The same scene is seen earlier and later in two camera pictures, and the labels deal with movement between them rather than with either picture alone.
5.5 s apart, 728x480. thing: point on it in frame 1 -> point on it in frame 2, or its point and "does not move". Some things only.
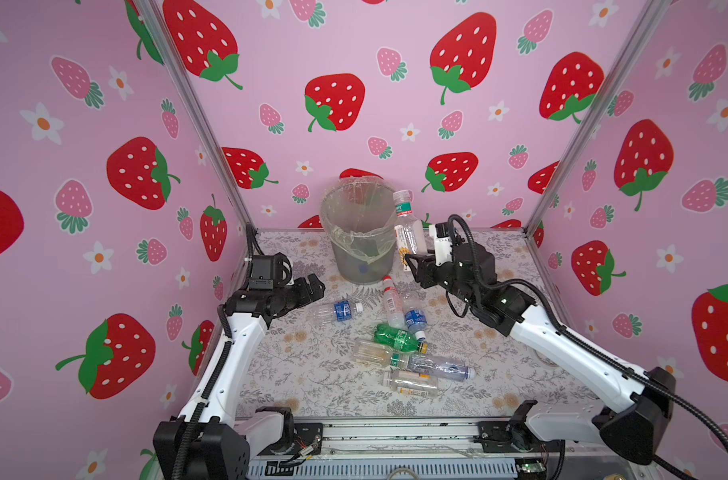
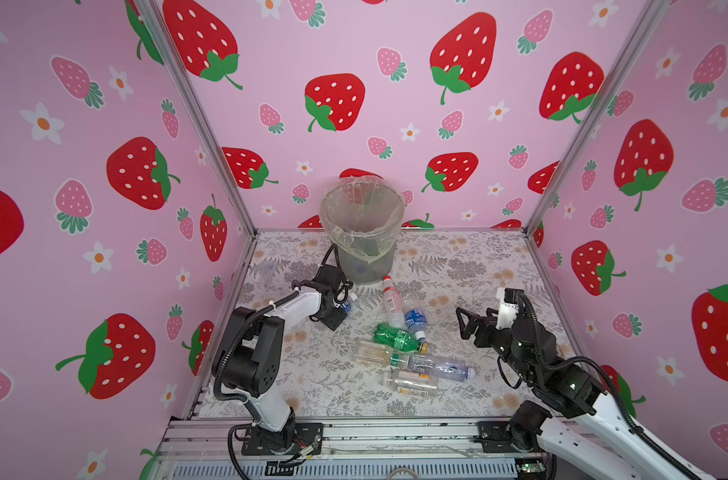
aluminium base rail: (413, 450) does not move
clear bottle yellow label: (376, 354) does not move
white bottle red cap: (395, 314) does not move
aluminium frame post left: (200, 110) does not move
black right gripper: (427, 265) -> (488, 325)
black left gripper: (304, 297) -> (336, 319)
